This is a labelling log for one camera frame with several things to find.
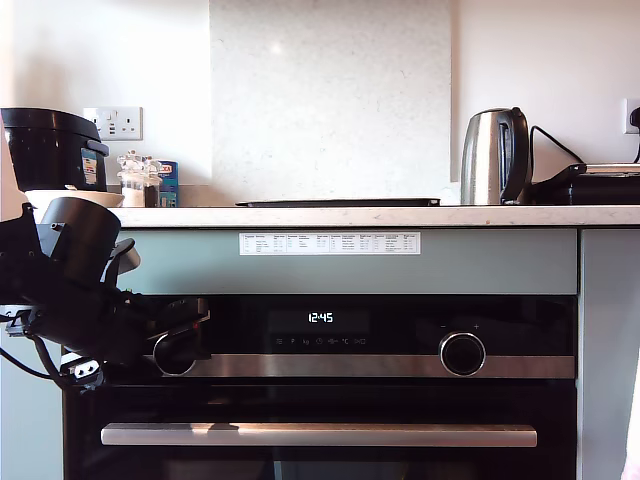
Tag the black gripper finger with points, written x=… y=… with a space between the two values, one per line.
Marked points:
x=151 y=349
x=204 y=342

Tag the black rotary knob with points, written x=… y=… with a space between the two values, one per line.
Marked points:
x=175 y=369
x=462 y=354

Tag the black built-in oven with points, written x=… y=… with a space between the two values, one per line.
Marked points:
x=325 y=400

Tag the black rotary knob under plus minus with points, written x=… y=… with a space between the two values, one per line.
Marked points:
x=462 y=354

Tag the grey-green cabinet door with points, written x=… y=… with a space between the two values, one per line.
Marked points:
x=605 y=350
x=25 y=430

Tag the white shallow bowl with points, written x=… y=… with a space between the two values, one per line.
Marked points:
x=107 y=199

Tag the clear pepper grinder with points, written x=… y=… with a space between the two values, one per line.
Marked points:
x=151 y=192

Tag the blue salt box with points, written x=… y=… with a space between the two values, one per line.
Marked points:
x=170 y=187

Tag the white printed table sticker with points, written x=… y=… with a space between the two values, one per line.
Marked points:
x=330 y=244

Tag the clear salt grinder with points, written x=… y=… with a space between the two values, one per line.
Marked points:
x=131 y=187

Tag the grey-green cabinet filler panel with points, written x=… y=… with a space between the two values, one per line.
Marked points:
x=400 y=275

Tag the black rice cooker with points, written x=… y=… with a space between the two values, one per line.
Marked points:
x=45 y=150

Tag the speckled stone splashback panel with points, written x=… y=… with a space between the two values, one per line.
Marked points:
x=330 y=100

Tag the stainless steel kettle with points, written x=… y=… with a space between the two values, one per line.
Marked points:
x=485 y=160

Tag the black contact grill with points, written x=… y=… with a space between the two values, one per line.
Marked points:
x=605 y=192

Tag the cream hanging towel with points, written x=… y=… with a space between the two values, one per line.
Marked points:
x=632 y=470

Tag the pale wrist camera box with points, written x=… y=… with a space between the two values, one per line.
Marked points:
x=131 y=255

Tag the white double wall socket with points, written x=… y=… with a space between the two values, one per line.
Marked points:
x=115 y=123

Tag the white wall socket with plug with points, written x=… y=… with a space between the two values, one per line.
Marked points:
x=627 y=105

